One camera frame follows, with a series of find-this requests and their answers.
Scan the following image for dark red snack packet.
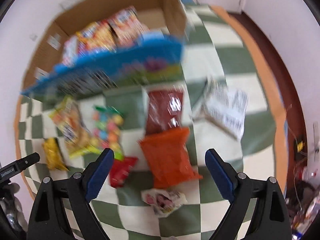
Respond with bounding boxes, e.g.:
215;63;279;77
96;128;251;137
145;88;183;135

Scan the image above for orange panda snack packet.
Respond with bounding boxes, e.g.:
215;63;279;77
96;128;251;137
107;6;149;47

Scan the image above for red triangular snack packet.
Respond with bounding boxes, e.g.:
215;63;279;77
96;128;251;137
108;157;138;189

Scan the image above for small yellow snack packet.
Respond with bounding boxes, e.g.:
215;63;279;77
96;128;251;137
42;138;68;171

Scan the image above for brown cardboard box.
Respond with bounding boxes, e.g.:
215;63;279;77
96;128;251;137
21;0;187;101

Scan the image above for red white snack packet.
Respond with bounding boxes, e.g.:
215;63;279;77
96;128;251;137
61;35;78;66

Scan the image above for yellow egg biscuit bag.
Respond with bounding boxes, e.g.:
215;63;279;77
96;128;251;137
49;96;101;158

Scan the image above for colorful candy ball bag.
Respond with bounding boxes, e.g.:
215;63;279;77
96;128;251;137
93;105;124;161

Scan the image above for white printed snack packet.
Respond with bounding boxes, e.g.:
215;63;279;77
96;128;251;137
191;80;248;141

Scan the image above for orange chip bag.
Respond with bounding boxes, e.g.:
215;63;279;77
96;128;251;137
138;127;203;189

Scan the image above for yellow Sedaap noodle packet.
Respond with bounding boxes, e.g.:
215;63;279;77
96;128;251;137
76;20;116;53

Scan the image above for pink white small packet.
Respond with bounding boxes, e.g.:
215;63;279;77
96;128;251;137
141;189;188;218

